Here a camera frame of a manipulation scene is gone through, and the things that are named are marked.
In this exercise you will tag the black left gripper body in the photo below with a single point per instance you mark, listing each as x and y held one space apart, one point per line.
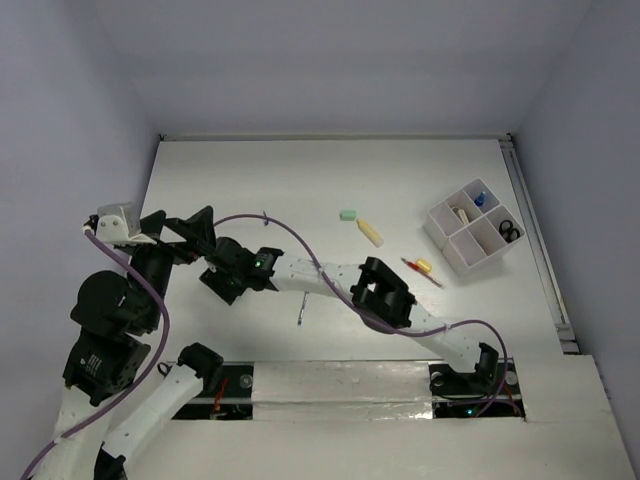
162 255

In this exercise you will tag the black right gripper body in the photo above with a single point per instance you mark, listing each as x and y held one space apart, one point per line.
229 285

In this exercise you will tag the black handled scissors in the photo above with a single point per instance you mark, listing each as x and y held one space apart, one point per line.
508 231

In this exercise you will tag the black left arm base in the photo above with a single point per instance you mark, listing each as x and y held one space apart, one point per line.
234 387

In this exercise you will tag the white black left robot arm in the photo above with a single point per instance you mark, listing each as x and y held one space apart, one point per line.
117 394

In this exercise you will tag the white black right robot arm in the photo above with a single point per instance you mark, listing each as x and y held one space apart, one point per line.
372 290

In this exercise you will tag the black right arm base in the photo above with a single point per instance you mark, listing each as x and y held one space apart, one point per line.
481 383

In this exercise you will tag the blue gel pen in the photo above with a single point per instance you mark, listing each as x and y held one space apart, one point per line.
303 308

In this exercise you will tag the green highlighter cap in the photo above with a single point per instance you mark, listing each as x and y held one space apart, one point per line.
348 215

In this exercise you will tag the yellow highlighter pen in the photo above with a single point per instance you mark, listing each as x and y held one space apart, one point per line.
370 233

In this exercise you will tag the red gel pen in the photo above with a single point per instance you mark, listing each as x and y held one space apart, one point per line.
412 265

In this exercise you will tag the yellow highlighter cap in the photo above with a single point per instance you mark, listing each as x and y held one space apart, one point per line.
424 265

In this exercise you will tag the white divided organizer box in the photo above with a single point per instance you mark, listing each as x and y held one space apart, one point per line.
467 248

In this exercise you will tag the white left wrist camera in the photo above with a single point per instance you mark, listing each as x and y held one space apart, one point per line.
117 225

